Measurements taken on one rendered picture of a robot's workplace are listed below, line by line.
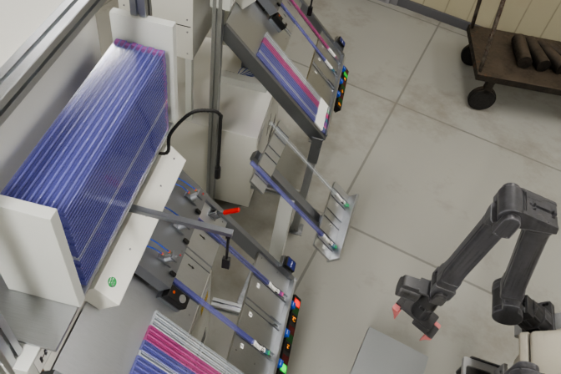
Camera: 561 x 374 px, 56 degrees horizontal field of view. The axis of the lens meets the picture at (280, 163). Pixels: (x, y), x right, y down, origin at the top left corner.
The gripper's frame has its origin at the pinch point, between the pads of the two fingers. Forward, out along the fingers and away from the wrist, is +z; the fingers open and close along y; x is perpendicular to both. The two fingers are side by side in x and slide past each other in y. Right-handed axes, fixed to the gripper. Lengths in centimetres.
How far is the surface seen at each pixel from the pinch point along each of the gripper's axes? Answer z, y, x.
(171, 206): -20, -69, -38
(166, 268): -14, -57, -49
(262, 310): 19.8, -39.7, -19.6
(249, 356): 21, -32, -34
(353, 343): 92, -17, 42
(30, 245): -54, -57, -84
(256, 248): 10, -55, -9
